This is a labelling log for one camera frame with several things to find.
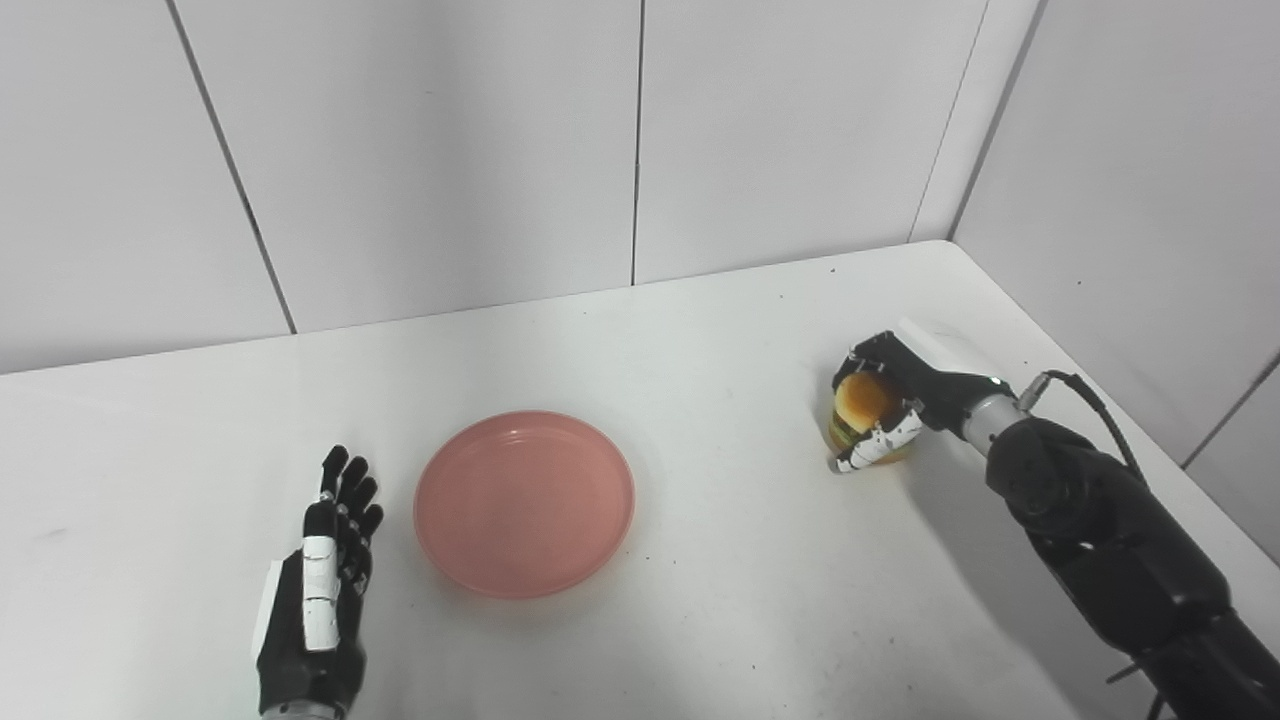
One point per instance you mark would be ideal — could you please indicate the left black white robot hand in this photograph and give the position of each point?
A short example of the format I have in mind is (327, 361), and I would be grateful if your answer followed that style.
(320, 610)

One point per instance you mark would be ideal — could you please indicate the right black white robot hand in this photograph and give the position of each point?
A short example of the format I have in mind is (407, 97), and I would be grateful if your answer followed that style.
(905, 390)

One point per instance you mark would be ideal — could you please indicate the toy hamburger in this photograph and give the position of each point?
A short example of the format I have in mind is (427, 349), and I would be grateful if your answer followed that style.
(865, 415)

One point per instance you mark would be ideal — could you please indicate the pink round plate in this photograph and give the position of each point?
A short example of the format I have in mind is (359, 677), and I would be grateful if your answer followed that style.
(524, 503)

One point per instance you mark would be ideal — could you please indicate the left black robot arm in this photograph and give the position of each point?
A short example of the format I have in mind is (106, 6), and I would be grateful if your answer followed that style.
(300, 712)

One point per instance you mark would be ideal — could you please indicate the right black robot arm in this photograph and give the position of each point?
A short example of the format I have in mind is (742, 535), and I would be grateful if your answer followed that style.
(1110, 540)

